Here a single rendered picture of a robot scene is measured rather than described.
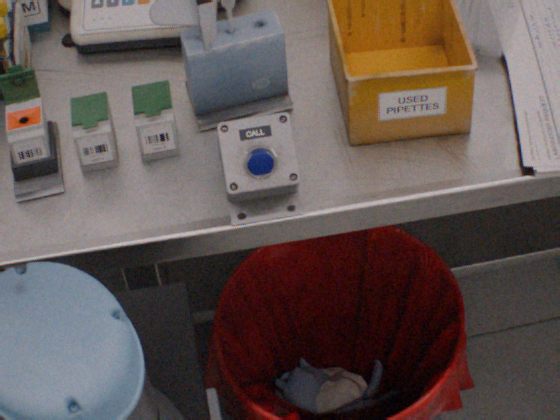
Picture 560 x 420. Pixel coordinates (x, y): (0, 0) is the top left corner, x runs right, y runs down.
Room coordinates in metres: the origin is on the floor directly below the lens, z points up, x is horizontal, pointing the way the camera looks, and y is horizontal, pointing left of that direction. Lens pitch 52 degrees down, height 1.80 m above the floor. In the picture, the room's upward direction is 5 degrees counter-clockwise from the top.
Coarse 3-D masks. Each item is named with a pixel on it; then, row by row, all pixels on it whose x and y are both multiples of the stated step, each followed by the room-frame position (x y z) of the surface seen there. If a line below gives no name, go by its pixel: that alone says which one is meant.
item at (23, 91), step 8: (16, 72) 0.84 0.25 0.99; (24, 72) 0.84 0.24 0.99; (32, 72) 0.84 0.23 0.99; (0, 80) 0.84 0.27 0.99; (8, 80) 0.84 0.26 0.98; (16, 80) 0.84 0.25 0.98; (24, 80) 0.84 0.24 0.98; (32, 80) 0.84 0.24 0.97; (8, 88) 0.84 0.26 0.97; (16, 88) 0.84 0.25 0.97; (24, 88) 0.84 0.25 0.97; (32, 88) 0.84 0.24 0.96; (8, 96) 0.83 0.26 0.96; (16, 96) 0.83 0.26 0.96; (24, 96) 0.84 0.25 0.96; (32, 96) 0.84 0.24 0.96; (8, 104) 0.83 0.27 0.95
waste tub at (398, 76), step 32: (352, 0) 0.92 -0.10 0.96; (384, 0) 0.92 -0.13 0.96; (416, 0) 0.93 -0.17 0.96; (448, 0) 0.91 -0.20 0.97; (352, 32) 0.92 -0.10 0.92; (384, 32) 0.92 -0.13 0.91; (416, 32) 0.93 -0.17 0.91; (448, 32) 0.90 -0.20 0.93; (352, 64) 0.91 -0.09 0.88; (384, 64) 0.90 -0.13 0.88; (416, 64) 0.90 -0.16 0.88; (448, 64) 0.90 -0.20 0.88; (352, 96) 0.79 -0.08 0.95; (384, 96) 0.80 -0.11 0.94; (416, 96) 0.80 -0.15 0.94; (448, 96) 0.80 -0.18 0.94; (352, 128) 0.79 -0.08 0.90; (384, 128) 0.80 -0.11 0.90; (416, 128) 0.80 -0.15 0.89; (448, 128) 0.80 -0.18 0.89
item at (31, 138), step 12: (12, 108) 0.83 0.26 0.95; (24, 108) 0.82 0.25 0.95; (36, 108) 0.82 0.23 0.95; (12, 120) 0.81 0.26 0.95; (24, 120) 0.81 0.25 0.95; (36, 120) 0.80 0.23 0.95; (12, 132) 0.79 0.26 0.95; (24, 132) 0.80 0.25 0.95; (36, 132) 0.79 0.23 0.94; (48, 132) 0.82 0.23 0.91; (12, 144) 0.79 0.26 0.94; (24, 144) 0.79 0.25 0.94; (36, 144) 0.79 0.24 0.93; (48, 144) 0.80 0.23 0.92; (24, 156) 0.79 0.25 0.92; (36, 156) 0.79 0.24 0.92; (48, 156) 0.79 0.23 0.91
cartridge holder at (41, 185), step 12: (12, 156) 0.80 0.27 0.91; (60, 156) 0.81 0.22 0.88; (12, 168) 0.78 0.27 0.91; (24, 168) 0.78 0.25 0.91; (36, 168) 0.78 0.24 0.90; (48, 168) 0.79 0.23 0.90; (60, 168) 0.79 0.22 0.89; (24, 180) 0.78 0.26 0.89; (36, 180) 0.78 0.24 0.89; (48, 180) 0.78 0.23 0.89; (60, 180) 0.78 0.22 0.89; (24, 192) 0.76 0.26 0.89; (36, 192) 0.77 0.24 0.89; (48, 192) 0.77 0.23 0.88
